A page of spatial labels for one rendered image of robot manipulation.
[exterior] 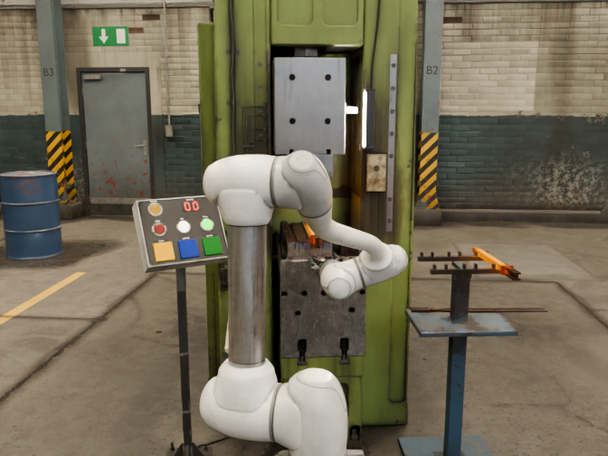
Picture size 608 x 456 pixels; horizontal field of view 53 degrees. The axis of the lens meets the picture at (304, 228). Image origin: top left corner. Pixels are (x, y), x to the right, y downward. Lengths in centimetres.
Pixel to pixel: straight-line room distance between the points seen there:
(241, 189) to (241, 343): 40
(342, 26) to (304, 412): 174
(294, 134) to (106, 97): 688
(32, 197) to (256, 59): 448
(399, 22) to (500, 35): 605
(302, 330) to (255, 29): 133
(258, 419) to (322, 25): 174
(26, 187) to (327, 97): 471
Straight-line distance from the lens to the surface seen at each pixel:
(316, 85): 260
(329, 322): 271
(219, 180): 153
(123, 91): 922
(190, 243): 246
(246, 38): 274
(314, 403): 158
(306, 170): 145
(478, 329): 258
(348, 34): 278
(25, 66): 981
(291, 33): 275
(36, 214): 689
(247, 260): 155
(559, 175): 905
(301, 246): 266
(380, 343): 300
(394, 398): 315
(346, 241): 176
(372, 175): 277
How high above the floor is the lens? 155
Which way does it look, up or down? 11 degrees down
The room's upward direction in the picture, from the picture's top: straight up
